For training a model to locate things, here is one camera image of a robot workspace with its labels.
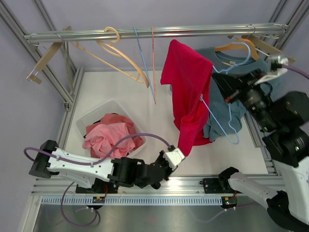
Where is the beige plastic hanger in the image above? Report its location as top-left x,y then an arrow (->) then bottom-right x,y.
71,27 -> 150,88

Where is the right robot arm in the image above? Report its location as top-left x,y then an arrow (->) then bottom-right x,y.
213,70 -> 309,232

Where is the metal hanging rail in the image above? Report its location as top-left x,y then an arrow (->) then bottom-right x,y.
24,23 -> 289,44

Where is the white laundry basket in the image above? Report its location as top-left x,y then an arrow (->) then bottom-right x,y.
76,100 -> 146,158

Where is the right wooden clip hanger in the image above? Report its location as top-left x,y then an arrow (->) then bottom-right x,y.
227,35 -> 295,65

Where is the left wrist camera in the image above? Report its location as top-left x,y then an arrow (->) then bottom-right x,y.
163,148 -> 185,170

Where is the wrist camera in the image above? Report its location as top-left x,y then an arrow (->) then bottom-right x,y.
163,148 -> 185,170
253,54 -> 289,85

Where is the dusty pink t shirt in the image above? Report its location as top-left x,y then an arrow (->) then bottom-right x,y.
84,113 -> 144,158

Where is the pink wire hanger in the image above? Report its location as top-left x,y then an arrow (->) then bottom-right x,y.
151,26 -> 156,104

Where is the light pink t shirt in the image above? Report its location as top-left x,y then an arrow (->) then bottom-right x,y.
82,123 -> 135,159

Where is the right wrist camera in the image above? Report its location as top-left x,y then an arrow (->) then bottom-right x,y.
253,54 -> 289,85

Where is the left wooden clip hanger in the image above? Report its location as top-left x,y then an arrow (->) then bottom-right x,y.
26,33 -> 74,91

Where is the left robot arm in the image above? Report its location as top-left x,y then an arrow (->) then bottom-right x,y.
29,140 -> 185,193

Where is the red t shirt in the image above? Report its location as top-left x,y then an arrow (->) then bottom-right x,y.
160,40 -> 212,157

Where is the light blue wire hanger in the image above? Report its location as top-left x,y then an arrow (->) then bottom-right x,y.
133,27 -> 156,104

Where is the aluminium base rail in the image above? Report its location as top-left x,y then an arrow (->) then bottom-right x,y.
30,175 -> 294,196

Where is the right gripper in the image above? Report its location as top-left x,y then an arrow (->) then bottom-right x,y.
213,69 -> 280,133

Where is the grey blue t shirt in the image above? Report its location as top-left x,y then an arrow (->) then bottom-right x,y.
194,47 -> 281,142

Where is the white slotted cable duct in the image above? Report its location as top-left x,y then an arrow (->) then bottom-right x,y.
41,195 -> 223,206

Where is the wooden clip hanger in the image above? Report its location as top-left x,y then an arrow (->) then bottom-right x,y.
26,33 -> 74,91
227,35 -> 295,65

